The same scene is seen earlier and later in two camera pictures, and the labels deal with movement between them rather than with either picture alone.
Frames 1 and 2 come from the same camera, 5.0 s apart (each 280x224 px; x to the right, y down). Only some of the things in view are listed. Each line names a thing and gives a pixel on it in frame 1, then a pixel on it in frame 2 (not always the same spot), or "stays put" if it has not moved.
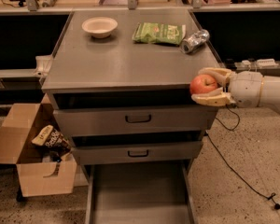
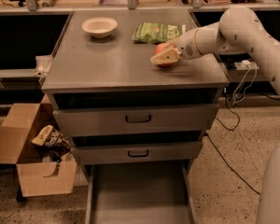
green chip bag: [159, 33] stays put
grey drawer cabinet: [119, 85] stays put
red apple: [203, 84] → [161, 48]
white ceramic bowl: [99, 27] stays put
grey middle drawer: [136, 153] stays put
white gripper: [245, 89] → [186, 46]
